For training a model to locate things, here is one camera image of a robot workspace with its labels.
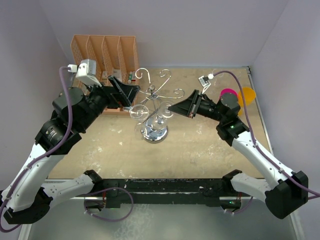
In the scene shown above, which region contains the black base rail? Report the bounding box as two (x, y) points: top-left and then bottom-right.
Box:
(81, 178), (244, 208)

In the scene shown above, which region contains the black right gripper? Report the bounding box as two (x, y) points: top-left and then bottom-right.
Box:
(168, 89), (225, 123)

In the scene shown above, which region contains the orange plastic wine glass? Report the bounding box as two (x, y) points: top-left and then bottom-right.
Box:
(237, 87), (256, 116)

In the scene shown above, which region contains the white glue stick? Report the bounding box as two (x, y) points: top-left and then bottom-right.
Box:
(127, 71), (133, 84)

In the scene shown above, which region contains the orange perforated desk organizer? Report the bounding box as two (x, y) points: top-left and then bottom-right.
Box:
(70, 34), (140, 116)

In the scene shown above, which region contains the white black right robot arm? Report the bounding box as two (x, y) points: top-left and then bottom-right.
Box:
(168, 90), (309, 219)

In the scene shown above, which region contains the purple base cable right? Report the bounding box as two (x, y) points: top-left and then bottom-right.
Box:
(223, 197), (251, 216)

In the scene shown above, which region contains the pink plastic wine glass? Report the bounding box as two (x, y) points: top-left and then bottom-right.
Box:
(219, 88), (238, 98)

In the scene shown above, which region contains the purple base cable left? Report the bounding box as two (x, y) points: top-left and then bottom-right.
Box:
(83, 184), (135, 222)

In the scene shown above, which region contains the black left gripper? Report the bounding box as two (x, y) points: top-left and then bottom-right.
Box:
(77, 75), (139, 132)

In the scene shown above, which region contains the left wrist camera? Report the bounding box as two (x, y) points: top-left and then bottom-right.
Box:
(67, 59), (102, 87)

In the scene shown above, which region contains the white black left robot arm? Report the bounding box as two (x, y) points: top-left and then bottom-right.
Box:
(0, 76), (141, 225)

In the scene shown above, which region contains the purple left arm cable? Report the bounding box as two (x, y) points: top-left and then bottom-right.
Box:
(0, 65), (75, 232)

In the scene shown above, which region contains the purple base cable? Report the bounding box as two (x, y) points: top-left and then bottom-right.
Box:
(83, 184), (135, 222)
(223, 197), (251, 216)

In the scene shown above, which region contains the chrome wire wine glass rack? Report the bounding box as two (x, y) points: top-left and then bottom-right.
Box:
(135, 67), (185, 144)

